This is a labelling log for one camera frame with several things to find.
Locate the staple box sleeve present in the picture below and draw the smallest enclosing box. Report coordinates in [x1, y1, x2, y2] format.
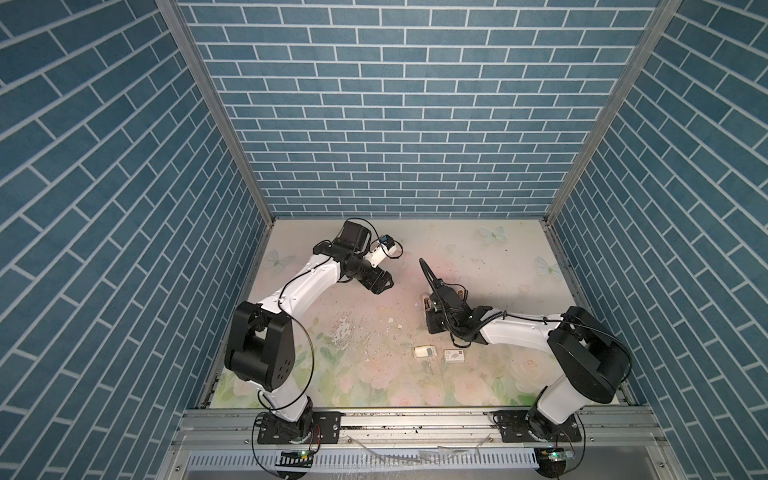
[444, 349, 465, 364]

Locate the staple box tray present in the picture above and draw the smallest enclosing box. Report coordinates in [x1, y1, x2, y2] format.
[413, 345, 437, 359]

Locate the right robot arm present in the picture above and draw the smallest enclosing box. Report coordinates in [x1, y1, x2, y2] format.
[422, 281, 633, 440]

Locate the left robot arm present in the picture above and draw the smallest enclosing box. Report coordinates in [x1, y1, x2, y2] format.
[224, 217, 403, 428]

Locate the right controller board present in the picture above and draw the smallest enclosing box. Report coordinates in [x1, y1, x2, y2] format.
[534, 447, 568, 479]

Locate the controller board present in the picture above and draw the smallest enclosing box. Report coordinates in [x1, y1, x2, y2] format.
[275, 450, 315, 480]
[534, 447, 568, 479]

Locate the left controller board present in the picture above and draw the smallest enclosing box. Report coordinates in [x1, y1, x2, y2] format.
[275, 450, 315, 480]

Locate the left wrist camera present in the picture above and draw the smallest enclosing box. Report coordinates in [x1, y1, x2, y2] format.
[365, 235, 403, 267]

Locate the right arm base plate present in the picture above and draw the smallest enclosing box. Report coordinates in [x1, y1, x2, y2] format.
[490, 408, 583, 443]

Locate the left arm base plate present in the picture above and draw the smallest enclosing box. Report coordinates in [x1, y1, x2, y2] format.
[256, 411, 343, 445]

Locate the aluminium front rail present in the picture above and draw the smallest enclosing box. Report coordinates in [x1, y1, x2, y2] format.
[159, 405, 683, 479]

